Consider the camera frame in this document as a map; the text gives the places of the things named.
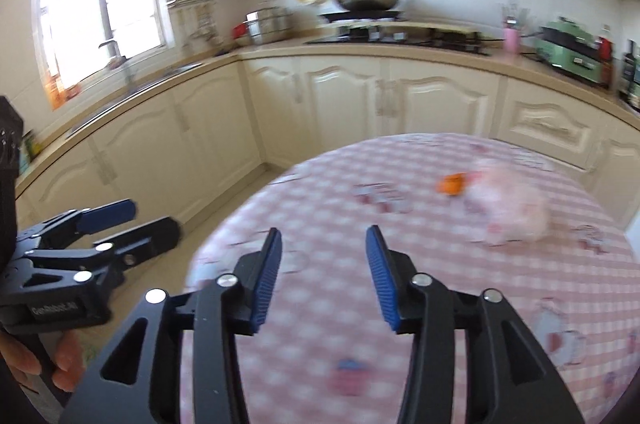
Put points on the green countertop oven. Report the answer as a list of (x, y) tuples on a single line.
[(570, 49)]

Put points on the cream kitchen base cabinets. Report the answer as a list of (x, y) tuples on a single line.
[(340, 104)]

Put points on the green jar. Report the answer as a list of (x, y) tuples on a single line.
[(32, 147)]

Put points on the pink checked tablecloth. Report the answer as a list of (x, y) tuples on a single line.
[(325, 214)]

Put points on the steel sink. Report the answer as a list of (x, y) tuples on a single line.
[(135, 92)]

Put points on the pink utensil holder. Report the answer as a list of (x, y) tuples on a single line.
[(512, 39)]

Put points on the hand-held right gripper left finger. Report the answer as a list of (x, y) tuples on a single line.
[(267, 276)]

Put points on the orange package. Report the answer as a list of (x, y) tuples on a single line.
[(54, 92)]

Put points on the metal faucet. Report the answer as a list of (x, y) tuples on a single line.
[(117, 54)]

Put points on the person's left hand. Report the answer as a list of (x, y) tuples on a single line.
[(70, 359)]

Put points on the red container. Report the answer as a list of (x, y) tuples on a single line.
[(240, 31)]

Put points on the dark glass bottles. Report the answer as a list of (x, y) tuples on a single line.
[(631, 74)]

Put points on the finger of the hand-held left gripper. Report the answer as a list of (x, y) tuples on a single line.
[(150, 236), (107, 211)]

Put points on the small orange box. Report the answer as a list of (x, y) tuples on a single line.
[(71, 90)]

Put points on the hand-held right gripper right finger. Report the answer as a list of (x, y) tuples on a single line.
[(380, 279)]

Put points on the crumpled clear plastic bag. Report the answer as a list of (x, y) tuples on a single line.
[(505, 204)]

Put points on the black gas stove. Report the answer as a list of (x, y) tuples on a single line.
[(400, 37)]

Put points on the steel steamer pot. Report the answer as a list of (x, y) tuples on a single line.
[(269, 27)]

